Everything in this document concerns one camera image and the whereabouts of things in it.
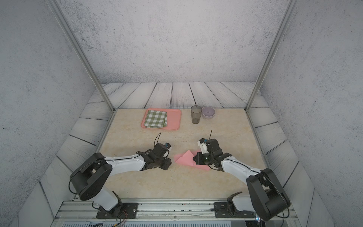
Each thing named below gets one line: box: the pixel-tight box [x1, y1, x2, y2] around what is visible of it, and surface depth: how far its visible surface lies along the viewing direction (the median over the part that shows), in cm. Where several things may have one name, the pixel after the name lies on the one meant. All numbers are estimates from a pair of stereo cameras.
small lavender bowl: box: [201, 105, 216, 120], surface depth 116 cm
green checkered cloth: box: [144, 110, 168, 129], surface depth 116 cm
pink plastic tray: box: [140, 107, 182, 131], surface depth 117 cm
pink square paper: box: [174, 149, 211, 171], surface depth 90 cm
